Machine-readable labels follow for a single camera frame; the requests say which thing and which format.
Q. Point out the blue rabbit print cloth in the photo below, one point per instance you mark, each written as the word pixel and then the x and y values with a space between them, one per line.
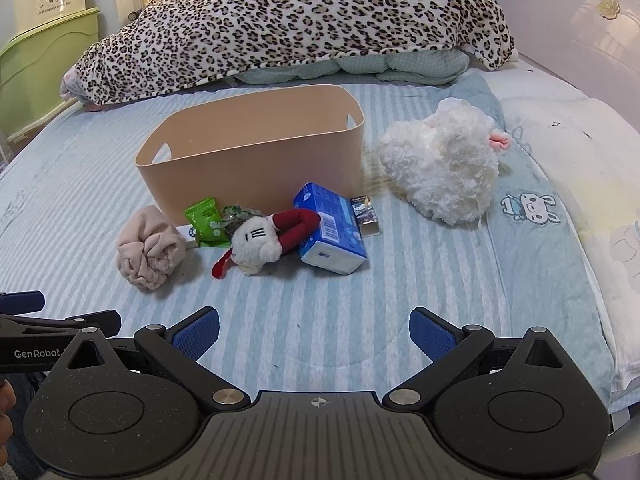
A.
pixel 542 270

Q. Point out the white fluffy plush toy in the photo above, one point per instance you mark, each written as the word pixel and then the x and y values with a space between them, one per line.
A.
pixel 440 165

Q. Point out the light green quilt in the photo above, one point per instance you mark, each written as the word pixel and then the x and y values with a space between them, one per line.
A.
pixel 400 67

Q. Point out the pale pink cloth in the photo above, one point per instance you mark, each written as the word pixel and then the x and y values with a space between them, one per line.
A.
pixel 70 87

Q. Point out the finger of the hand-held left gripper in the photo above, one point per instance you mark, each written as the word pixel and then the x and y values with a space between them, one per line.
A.
pixel 20 303
pixel 75 324

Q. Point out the person's left hand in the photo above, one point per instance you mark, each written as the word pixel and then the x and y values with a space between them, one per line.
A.
pixel 5 412

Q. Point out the red and white plush doll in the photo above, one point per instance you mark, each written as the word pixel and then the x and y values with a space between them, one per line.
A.
pixel 255 246

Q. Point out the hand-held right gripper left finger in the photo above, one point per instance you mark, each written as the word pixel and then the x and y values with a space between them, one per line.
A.
pixel 196 336

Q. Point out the blue tissue pack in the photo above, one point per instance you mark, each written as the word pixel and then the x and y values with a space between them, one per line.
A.
pixel 336 246

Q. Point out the leopard print blanket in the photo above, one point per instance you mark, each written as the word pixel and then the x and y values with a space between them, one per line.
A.
pixel 300 20

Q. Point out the white printed pillow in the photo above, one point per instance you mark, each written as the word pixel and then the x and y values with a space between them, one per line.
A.
pixel 590 170

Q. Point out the beige cloth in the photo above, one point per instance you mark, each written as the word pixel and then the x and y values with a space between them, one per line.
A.
pixel 145 251

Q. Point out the green plastic drawer cabinet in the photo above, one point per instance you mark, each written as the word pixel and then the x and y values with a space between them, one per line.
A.
pixel 45 65

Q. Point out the green snack packet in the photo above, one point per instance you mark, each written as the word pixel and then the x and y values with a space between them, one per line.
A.
pixel 205 217

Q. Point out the beige plastic storage bin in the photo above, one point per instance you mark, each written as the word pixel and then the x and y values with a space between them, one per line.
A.
pixel 250 175

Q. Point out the pale pink headboard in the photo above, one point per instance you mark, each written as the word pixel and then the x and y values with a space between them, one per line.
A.
pixel 565 25

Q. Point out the blue striped bed sheet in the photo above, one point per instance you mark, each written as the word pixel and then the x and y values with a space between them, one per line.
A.
pixel 325 300

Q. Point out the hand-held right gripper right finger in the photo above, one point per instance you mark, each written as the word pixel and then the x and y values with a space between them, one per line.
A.
pixel 431 335

